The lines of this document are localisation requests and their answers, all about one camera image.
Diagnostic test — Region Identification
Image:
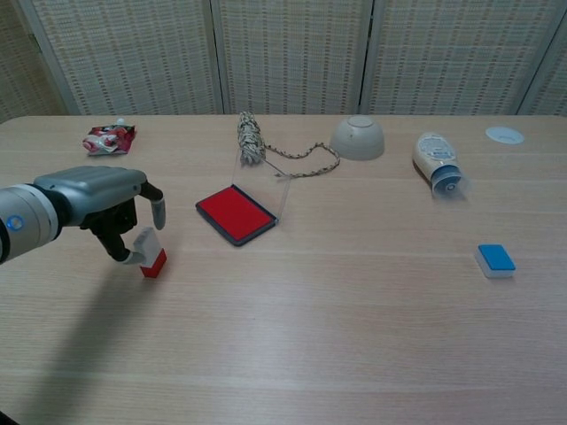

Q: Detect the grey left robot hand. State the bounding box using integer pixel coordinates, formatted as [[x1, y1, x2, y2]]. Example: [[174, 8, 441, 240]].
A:
[[33, 166, 167, 267]]

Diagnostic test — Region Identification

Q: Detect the red and white stamp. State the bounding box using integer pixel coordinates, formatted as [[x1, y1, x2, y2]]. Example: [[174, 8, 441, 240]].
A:
[[132, 227, 168, 280]]

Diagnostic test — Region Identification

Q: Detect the crumpled red spout pouch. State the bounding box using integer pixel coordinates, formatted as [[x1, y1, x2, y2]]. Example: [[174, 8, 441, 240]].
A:
[[82, 117, 138, 157]]

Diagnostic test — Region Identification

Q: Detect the red ink pad clear lid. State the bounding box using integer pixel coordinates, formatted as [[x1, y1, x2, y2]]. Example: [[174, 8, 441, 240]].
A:
[[195, 150, 292, 248]]

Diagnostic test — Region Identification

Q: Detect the woven folding screen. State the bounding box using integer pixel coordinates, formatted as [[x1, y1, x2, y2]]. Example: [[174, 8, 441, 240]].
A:
[[0, 0, 567, 126]]

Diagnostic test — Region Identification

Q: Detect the upturned beige bowl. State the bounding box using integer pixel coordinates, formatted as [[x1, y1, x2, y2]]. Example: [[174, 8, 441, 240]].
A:
[[329, 114, 385, 162]]

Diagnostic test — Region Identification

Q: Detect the cream squeeze sauce bottle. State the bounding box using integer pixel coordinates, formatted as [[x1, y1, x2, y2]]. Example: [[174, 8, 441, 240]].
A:
[[412, 131, 474, 200]]

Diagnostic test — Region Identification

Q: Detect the blue and white block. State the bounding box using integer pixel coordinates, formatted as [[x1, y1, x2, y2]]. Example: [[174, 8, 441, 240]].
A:
[[474, 243, 517, 280]]

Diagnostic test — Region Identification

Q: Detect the white round grommet cover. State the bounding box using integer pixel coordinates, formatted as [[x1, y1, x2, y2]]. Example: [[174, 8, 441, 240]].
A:
[[485, 126, 525, 145]]

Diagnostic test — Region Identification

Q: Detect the braided beige rope bundle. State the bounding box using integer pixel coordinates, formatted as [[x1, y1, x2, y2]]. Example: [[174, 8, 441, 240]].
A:
[[237, 111, 342, 181]]

